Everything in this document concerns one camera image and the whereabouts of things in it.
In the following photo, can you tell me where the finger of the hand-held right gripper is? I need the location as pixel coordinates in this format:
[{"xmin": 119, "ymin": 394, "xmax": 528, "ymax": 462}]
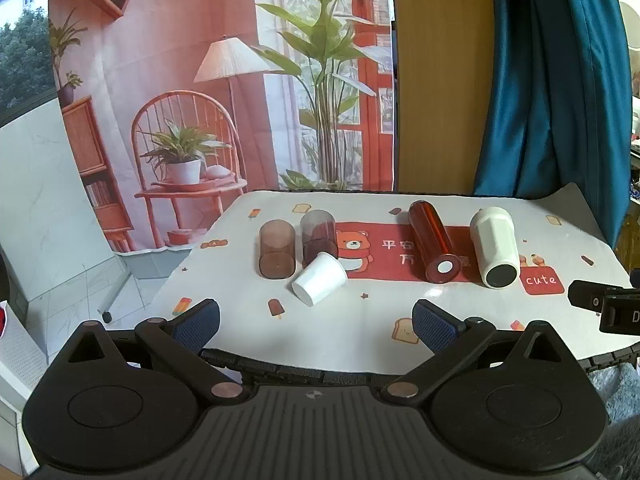
[{"xmin": 568, "ymin": 280, "xmax": 609, "ymax": 312}]

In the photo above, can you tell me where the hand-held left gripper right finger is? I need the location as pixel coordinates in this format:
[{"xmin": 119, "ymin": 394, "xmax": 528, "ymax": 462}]
[{"xmin": 382, "ymin": 299, "xmax": 583, "ymax": 406}]

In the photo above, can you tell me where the wooden wall panel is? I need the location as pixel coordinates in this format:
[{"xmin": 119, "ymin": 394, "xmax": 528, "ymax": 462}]
[{"xmin": 391, "ymin": 0, "xmax": 497, "ymax": 196}]

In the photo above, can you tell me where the red translucent bottle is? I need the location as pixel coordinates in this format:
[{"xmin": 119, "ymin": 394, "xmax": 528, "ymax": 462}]
[{"xmin": 408, "ymin": 199, "xmax": 461, "ymax": 285}]

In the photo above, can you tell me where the grey fluffy rug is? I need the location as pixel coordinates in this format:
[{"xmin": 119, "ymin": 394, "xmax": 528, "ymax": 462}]
[{"xmin": 582, "ymin": 357, "xmax": 640, "ymax": 480}]

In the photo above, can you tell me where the stand leg with caster wheel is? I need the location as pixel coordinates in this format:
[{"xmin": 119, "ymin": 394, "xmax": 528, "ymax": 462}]
[{"xmin": 98, "ymin": 260, "xmax": 132, "ymax": 323}]

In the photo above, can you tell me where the white paper cup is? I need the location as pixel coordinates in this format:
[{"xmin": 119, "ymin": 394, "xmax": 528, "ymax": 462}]
[{"xmin": 291, "ymin": 252, "xmax": 349, "ymax": 306}]

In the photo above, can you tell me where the printed bear table mat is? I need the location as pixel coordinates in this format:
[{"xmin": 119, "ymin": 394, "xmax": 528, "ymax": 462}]
[{"xmin": 150, "ymin": 182, "xmax": 632, "ymax": 377}]

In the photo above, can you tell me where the white faceted tumbler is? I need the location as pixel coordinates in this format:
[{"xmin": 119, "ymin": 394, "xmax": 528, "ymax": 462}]
[{"xmin": 469, "ymin": 208, "xmax": 521, "ymax": 290}]

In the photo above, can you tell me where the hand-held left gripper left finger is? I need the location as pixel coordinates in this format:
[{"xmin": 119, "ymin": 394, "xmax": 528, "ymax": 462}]
[{"xmin": 55, "ymin": 299, "xmax": 248, "ymax": 406}]

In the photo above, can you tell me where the printed room scene wall tapestry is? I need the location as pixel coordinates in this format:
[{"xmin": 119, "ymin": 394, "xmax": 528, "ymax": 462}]
[{"xmin": 47, "ymin": 0, "xmax": 397, "ymax": 267}]

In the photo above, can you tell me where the white marble-pattern board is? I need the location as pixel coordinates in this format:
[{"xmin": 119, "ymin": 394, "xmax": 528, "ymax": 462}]
[{"xmin": 0, "ymin": 95, "xmax": 132, "ymax": 321}]

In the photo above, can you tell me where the brown translucent plastic cup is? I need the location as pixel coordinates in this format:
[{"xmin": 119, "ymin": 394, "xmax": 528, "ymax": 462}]
[
  {"xmin": 258, "ymin": 219, "xmax": 297, "ymax": 280},
  {"xmin": 300, "ymin": 210, "xmax": 339, "ymax": 269}
]

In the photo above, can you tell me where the blue curtain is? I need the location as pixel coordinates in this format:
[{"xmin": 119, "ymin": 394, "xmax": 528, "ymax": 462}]
[{"xmin": 472, "ymin": 0, "xmax": 632, "ymax": 262}]

